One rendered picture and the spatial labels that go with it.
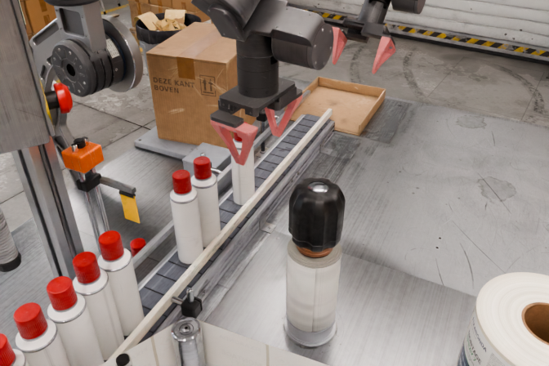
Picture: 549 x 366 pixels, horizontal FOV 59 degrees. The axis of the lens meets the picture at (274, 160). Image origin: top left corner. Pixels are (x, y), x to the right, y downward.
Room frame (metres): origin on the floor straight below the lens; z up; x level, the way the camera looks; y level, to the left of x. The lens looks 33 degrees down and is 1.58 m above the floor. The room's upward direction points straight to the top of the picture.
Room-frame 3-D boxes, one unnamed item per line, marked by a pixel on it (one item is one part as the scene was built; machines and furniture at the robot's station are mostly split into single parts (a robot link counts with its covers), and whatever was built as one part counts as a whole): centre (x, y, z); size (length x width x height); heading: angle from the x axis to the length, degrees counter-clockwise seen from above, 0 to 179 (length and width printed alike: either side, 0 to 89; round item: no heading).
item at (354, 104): (1.51, -0.21, 0.85); 0.30 x 0.26 x 0.04; 154
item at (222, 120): (0.60, 0.04, 1.25); 0.07 x 0.07 x 0.09; 57
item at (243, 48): (0.62, 0.02, 1.38); 0.07 x 0.06 x 0.07; 57
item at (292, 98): (0.66, 0.00, 1.25); 0.07 x 0.07 x 0.09; 57
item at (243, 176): (0.92, 0.07, 0.98); 0.05 x 0.05 x 0.20
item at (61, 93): (0.54, 0.27, 1.33); 0.04 x 0.03 x 0.04; 29
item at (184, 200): (0.73, 0.17, 0.98); 0.05 x 0.05 x 0.20
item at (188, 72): (1.37, 0.19, 0.99); 0.30 x 0.24 x 0.27; 162
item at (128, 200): (0.62, 0.24, 1.09); 0.03 x 0.01 x 0.06; 64
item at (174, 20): (3.33, 0.72, 0.50); 0.42 x 0.41 x 0.28; 147
